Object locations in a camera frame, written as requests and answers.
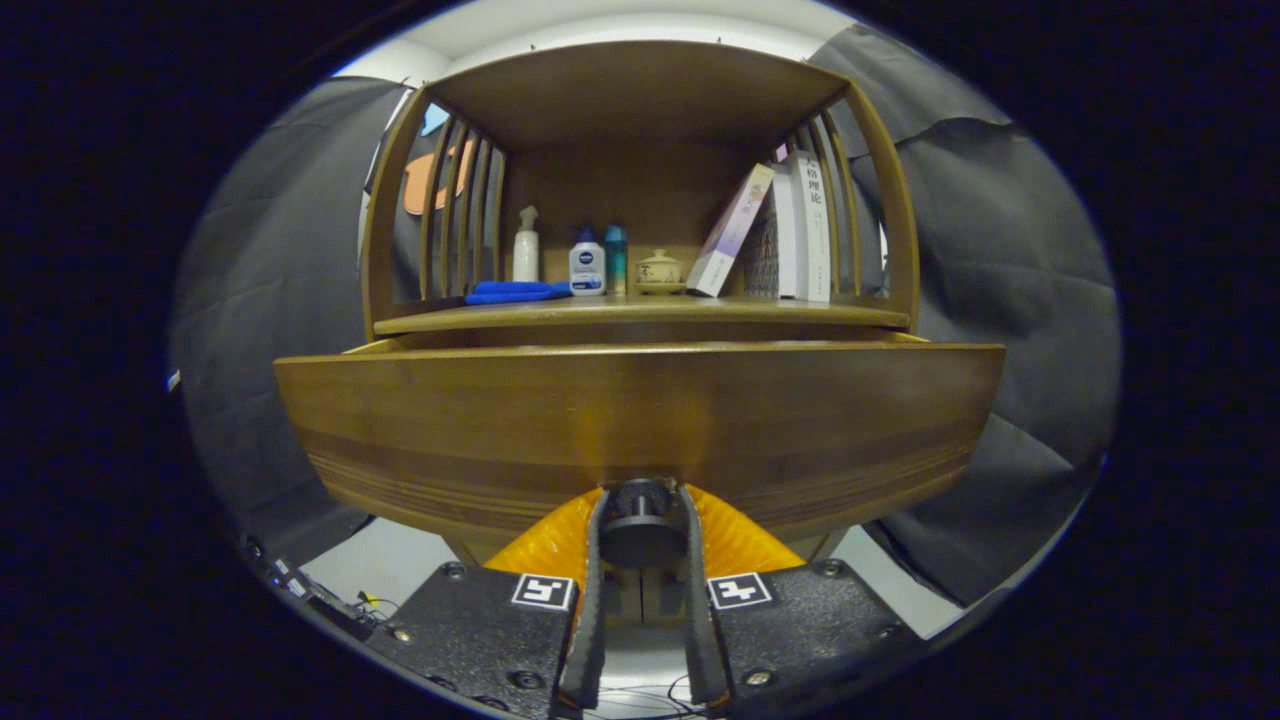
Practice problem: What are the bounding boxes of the white pump bottle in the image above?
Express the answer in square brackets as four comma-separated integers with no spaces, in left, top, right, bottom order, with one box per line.
[512,206,541,284]

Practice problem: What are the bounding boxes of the beige lidded teacup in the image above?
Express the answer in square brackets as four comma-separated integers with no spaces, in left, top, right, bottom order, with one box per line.
[634,249,687,296]

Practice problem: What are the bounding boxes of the wooden cabinet door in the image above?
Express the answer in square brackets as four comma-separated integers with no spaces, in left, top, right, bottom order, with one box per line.
[606,568,642,629]
[643,568,691,629]

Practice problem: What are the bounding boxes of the dark patterned book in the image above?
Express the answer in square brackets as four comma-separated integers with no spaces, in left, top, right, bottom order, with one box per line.
[742,195,781,298]

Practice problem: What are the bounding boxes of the wooden countertop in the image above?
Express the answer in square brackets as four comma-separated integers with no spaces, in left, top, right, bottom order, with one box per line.
[372,293,913,336]

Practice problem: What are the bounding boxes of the blue folded cloth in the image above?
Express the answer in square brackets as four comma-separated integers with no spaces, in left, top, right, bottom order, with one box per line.
[464,281,573,306]

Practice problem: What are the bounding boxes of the black floor cables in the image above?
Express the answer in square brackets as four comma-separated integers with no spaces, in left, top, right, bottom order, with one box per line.
[590,675,721,720]

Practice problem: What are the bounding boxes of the thin white book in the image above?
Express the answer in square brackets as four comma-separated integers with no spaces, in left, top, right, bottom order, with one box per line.
[772,160,799,299]

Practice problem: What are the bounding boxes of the black floor equipment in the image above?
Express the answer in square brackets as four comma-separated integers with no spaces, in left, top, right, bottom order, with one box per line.
[262,555,379,641]

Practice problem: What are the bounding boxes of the purple white book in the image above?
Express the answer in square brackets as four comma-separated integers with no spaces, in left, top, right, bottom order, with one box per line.
[686,163,776,299]

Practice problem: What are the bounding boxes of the wooden cabinet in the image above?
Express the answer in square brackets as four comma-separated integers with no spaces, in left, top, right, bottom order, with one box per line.
[358,40,921,629]

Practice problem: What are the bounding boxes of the wooden drawer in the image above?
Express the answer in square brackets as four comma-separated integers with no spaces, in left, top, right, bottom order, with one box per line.
[272,333,1007,566]

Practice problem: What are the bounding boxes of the white lotion bottle blue cap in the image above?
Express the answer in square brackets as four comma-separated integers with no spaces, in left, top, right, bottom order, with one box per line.
[568,227,607,297]

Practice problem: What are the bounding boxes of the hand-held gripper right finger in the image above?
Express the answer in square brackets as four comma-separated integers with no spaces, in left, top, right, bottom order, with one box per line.
[678,485,928,715]

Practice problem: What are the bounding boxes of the black drawer knob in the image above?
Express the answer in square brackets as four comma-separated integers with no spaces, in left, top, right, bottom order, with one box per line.
[598,478,689,571]

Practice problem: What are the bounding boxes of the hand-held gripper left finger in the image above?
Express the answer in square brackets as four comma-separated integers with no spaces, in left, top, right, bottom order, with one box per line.
[362,486,613,720]

